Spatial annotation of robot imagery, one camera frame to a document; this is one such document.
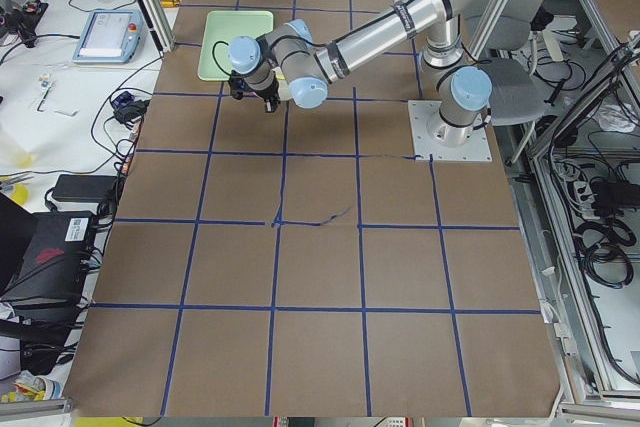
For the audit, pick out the grey office chair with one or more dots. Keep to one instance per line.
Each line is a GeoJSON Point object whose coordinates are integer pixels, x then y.
{"type": "Point", "coordinates": [514, 99]}

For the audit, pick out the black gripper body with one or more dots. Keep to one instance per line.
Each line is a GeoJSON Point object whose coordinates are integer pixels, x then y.
{"type": "Point", "coordinates": [268, 95]}

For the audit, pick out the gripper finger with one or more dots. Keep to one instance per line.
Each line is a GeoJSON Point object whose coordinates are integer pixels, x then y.
{"type": "Point", "coordinates": [236, 87]}
{"type": "Point", "coordinates": [271, 103]}

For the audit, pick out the light green tray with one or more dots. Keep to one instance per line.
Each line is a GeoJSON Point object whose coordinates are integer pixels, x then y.
{"type": "Point", "coordinates": [221, 28]}

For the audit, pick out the blue teach pendant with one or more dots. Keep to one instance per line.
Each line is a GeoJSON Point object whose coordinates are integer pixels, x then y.
{"type": "Point", "coordinates": [109, 36]}

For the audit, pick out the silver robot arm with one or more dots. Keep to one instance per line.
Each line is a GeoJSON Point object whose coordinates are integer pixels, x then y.
{"type": "Point", "coordinates": [309, 68]}

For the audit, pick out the black computer box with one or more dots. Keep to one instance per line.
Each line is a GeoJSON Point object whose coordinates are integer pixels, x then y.
{"type": "Point", "coordinates": [54, 266]}

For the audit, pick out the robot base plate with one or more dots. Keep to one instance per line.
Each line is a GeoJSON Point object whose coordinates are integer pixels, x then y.
{"type": "Point", "coordinates": [435, 140]}

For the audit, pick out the black power brick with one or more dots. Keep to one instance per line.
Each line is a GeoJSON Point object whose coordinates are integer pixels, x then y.
{"type": "Point", "coordinates": [83, 188]}

